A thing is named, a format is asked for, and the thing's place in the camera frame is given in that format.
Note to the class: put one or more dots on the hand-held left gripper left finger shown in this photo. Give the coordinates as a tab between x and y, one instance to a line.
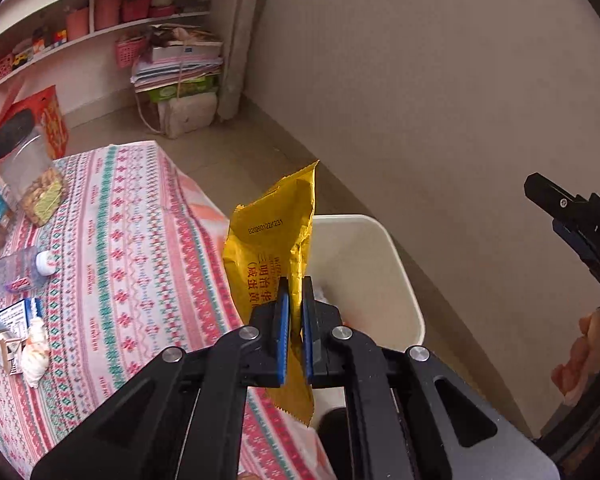
280	340

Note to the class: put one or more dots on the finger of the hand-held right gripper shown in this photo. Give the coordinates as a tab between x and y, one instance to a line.
575	210

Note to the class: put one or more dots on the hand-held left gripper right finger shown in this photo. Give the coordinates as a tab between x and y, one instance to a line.
307	340

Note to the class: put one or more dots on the white plastic bin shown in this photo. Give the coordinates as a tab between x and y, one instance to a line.
360	260

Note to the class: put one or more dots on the yellow snack wrapper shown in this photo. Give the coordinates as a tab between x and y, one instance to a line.
270	230

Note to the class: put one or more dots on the person's right hand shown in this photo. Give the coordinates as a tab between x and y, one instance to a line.
592	327

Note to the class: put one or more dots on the patterned red green tablecloth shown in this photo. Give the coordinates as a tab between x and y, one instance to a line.
130	270

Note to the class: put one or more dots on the white plastic bag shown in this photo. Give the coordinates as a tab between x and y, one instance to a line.
190	115

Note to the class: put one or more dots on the crumpled white tissue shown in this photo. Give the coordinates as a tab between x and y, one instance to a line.
35	355

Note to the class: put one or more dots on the green cardboard box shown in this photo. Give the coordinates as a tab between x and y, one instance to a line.
170	92

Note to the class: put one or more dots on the blue and white carton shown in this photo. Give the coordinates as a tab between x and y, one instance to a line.
7	327

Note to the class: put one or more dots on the clear plastic water bottle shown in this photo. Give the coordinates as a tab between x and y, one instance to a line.
15	272

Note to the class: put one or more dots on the stack of boxes and bags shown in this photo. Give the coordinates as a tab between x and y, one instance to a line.
180	67

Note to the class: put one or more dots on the clear jar with green label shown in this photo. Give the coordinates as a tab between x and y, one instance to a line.
30	165

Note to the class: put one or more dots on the red gift bag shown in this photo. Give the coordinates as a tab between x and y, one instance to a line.
52	125

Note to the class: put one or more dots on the pink bowl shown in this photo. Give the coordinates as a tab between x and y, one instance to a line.
161	11

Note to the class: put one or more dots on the pink slatted basket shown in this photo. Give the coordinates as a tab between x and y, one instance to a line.
136	11

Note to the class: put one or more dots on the tall pink pot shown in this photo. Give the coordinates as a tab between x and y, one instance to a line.
107	10

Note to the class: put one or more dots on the short pink pot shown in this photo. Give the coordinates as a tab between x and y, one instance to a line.
77	25

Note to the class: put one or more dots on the yellow toy car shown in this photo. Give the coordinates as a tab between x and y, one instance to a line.
21	60

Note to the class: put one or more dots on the pink mesh basket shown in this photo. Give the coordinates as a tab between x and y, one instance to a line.
2	67

